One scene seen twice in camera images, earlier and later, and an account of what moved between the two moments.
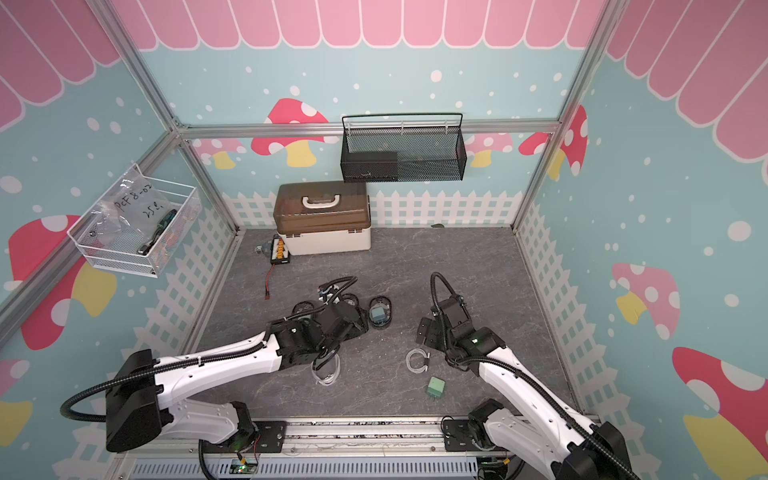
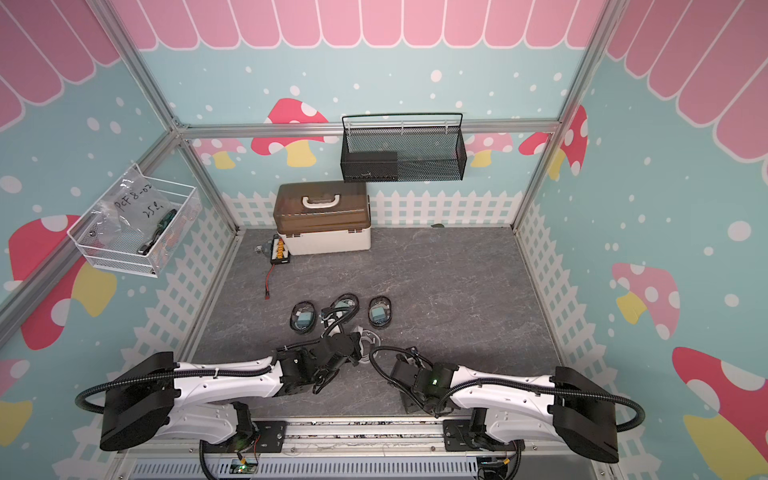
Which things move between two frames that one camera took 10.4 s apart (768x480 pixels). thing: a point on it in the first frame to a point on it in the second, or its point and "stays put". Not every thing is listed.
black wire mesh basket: x=414 y=147 stays put
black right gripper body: x=434 y=338 to x=415 y=405
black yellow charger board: x=279 y=252 stays put
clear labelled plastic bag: x=133 y=204 stays put
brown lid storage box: x=323 y=216 stays put
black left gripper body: x=359 y=328 to x=357 y=354
